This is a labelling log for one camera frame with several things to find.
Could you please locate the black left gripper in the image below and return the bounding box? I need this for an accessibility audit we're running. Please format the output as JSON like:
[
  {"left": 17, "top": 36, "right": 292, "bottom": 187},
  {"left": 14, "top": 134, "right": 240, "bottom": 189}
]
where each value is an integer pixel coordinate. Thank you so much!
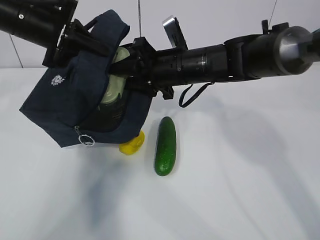
[{"left": 42, "top": 19, "right": 110, "bottom": 68}]

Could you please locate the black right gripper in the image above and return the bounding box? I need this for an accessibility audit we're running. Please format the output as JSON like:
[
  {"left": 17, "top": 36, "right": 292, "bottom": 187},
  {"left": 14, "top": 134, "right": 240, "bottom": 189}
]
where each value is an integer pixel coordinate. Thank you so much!
[{"left": 108, "top": 37, "right": 174, "bottom": 100}]

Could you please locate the green lidded glass container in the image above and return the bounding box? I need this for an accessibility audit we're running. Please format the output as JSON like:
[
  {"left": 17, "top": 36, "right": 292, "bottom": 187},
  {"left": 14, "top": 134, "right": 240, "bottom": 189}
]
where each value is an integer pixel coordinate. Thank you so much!
[{"left": 100, "top": 47, "right": 130, "bottom": 105}]

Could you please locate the dark blue lunch bag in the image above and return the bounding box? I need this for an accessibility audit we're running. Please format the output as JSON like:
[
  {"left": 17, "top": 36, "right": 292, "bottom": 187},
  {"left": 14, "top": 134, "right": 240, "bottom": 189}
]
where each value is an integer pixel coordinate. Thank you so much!
[{"left": 20, "top": 10, "right": 152, "bottom": 148}]

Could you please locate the yellow lemon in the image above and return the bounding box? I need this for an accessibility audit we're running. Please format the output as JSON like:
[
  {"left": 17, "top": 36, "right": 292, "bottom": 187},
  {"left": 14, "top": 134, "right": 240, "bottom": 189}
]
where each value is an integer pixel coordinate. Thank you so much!
[{"left": 118, "top": 130, "right": 145, "bottom": 156}]

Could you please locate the green cucumber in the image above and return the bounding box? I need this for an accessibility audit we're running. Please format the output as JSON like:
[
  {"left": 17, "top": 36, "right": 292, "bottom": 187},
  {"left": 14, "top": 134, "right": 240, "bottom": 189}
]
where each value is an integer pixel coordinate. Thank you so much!
[{"left": 154, "top": 116, "right": 177, "bottom": 177}]

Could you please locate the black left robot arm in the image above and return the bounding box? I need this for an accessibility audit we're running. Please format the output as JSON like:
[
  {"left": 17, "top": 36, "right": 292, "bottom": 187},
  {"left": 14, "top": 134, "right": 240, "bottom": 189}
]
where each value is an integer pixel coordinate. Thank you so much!
[{"left": 0, "top": 0, "right": 110, "bottom": 68}]

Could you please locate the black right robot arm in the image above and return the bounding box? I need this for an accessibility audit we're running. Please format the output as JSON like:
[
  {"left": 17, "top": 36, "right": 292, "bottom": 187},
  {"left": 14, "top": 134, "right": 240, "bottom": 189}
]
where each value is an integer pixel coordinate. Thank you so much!
[{"left": 109, "top": 21, "right": 320, "bottom": 99}]

